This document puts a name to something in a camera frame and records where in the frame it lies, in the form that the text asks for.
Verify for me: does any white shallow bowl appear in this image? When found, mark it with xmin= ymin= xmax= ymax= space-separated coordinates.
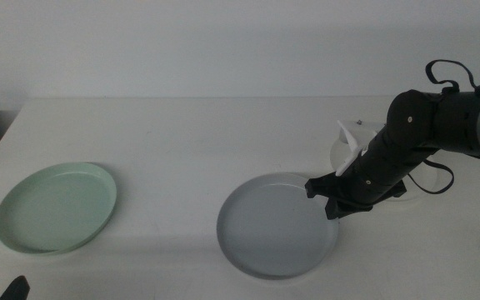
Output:
xmin=330 ymin=124 xmax=438 ymax=203

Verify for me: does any grey shallow bowl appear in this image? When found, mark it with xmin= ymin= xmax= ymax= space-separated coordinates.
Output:
xmin=216 ymin=172 xmax=340 ymax=280

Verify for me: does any pale green shallow bowl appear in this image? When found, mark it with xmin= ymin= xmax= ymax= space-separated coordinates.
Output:
xmin=0 ymin=161 xmax=118 ymax=255

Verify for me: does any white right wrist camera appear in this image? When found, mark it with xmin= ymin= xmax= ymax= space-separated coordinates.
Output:
xmin=334 ymin=119 xmax=379 ymax=178

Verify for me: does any black camera cable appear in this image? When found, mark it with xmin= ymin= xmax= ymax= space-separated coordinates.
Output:
xmin=406 ymin=152 xmax=480 ymax=195

